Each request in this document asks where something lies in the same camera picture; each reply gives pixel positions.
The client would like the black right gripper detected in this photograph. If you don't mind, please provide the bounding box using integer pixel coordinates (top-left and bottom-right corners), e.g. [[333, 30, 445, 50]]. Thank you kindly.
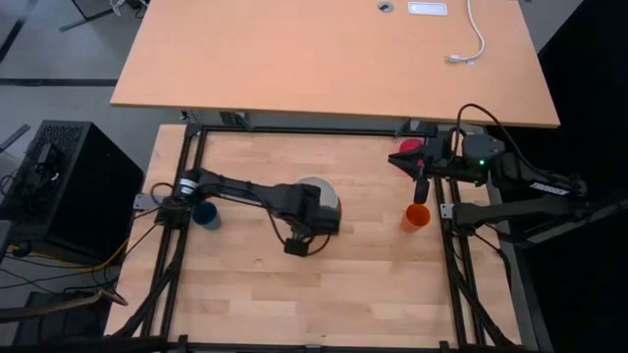
[[387, 135, 465, 205]]

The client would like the pink bowl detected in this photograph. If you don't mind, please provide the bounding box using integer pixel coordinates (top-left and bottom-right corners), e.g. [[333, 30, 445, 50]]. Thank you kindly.
[[398, 138, 425, 155]]

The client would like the white bowl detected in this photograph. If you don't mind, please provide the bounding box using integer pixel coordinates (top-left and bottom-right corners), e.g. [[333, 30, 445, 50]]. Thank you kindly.
[[297, 176, 341, 210]]

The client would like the orange cup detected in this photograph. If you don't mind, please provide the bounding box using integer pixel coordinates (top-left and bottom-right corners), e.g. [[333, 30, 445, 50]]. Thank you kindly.
[[400, 203, 433, 233]]

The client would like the blue cup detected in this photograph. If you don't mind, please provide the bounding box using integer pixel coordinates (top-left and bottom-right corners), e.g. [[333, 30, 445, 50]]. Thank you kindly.
[[191, 200, 222, 231]]

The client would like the wooden desk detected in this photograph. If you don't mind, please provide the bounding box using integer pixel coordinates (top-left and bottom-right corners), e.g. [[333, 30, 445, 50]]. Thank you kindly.
[[109, 0, 562, 129]]

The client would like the white outlet plate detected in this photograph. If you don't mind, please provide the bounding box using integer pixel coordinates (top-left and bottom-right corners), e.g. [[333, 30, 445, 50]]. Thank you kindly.
[[407, 1, 449, 17]]

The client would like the black computer tower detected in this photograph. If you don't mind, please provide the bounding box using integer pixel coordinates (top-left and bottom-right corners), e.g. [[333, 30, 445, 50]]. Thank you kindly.
[[0, 120, 146, 264]]

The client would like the black floor box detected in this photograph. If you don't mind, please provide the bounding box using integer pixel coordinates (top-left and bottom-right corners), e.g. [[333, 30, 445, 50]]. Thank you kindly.
[[13, 292, 115, 353]]

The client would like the grey desk foot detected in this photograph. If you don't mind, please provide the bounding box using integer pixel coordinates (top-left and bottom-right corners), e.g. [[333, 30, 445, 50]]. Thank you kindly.
[[58, 6, 120, 33]]

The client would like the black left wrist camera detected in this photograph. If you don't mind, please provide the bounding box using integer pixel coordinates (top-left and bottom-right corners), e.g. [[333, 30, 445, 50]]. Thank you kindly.
[[284, 236, 311, 258]]

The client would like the black aluminium table frame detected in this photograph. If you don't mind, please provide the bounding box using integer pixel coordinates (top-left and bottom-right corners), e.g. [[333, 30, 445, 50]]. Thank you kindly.
[[110, 125, 521, 353]]

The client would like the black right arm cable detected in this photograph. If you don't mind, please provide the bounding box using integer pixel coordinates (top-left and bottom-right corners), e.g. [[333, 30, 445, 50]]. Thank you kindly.
[[454, 102, 588, 190]]

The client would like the white cable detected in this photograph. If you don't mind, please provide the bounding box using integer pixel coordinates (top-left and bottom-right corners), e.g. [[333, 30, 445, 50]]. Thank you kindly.
[[444, 0, 487, 67]]

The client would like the yellow cable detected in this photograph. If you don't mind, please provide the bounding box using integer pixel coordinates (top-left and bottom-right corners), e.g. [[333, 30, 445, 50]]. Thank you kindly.
[[8, 237, 131, 276]]

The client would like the brown cable sleeve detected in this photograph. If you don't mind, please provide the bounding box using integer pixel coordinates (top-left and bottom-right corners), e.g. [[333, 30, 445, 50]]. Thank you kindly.
[[0, 288, 131, 325]]

